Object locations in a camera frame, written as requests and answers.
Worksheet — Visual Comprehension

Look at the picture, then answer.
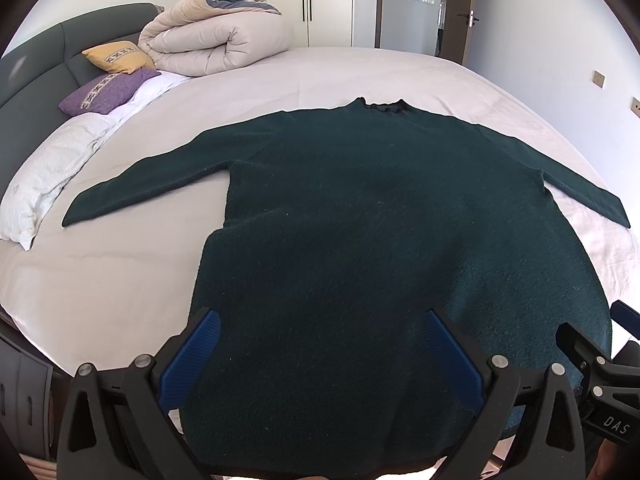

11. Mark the dark green sweater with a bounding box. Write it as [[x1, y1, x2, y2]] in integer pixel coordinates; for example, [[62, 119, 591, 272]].
[[63, 100, 630, 479]]

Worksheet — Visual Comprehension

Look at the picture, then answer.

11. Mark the grey bedside cabinet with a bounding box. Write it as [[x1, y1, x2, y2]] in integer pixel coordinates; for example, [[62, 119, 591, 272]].
[[1, 322, 70, 462]]

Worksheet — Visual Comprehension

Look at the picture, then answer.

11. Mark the white bed sheet mattress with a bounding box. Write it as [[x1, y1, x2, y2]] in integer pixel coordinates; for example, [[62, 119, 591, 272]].
[[1, 49, 634, 371]]

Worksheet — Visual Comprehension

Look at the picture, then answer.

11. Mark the white pillow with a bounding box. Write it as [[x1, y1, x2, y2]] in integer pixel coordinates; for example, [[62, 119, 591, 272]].
[[1, 70, 189, 252]]

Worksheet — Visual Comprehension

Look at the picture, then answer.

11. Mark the purple patterned cushion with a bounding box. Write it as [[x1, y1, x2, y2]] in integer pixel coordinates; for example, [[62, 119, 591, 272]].
[[58, 67, 160, 117]]

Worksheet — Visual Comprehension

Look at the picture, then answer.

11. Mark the dark brown door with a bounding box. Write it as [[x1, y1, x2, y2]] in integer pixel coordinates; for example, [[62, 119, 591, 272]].
[[439, 0, 478, 65]]

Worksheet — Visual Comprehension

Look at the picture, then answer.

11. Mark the dark grey upholstered headboard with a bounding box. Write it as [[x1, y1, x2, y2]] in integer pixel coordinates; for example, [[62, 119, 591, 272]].
[[0, 2, 158, 190]]

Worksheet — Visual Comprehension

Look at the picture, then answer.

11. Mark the yellow patterned cushion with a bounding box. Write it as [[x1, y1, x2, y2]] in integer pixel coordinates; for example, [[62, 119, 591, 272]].
[[82, 40, 155, 74]]

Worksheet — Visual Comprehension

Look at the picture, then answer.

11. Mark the rolled beige duvet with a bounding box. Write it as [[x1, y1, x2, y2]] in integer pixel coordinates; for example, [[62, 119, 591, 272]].
[[138, 0, 294, 77]]

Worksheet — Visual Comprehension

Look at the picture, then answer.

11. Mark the wall switch plate near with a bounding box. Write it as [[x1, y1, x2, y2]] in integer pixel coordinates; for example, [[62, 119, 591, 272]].
[[631, 98, 640, 117]]

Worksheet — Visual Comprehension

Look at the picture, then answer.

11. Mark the wall switch plate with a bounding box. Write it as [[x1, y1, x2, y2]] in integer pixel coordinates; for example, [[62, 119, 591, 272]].
[[592, 70, 605, 88], [631, 98, 640, 117]]

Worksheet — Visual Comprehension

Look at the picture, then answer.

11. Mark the wall switch plate far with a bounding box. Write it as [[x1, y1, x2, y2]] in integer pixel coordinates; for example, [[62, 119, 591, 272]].
[[592, 70, 605, 88]]

